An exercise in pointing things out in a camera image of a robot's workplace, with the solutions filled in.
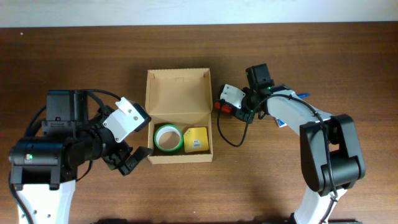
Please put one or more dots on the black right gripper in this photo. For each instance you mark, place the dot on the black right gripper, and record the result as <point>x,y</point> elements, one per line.
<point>239,111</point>

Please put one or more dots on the yellow spiral notepad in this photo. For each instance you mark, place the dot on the yellow spiral notepad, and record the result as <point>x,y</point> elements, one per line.
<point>195,140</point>

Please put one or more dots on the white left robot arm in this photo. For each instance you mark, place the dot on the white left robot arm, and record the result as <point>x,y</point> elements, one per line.
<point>78,128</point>

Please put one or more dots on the brown cardboard box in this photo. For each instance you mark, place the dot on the brown cardboard box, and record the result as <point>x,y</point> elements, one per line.
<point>183,98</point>

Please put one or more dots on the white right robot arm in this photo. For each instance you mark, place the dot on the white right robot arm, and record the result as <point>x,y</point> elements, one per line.
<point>330,153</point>

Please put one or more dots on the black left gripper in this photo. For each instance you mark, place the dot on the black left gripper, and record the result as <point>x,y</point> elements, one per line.
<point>115,152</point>

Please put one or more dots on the blue ballpoint pen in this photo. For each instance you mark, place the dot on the blue ballpoint pen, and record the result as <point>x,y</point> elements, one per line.
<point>303,95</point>

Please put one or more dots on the green tape roll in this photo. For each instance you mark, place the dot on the green tape roll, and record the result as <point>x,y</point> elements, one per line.
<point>168,139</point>

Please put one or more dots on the white blue staples box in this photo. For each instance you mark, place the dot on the white blue staples box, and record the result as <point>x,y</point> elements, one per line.
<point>280,123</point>

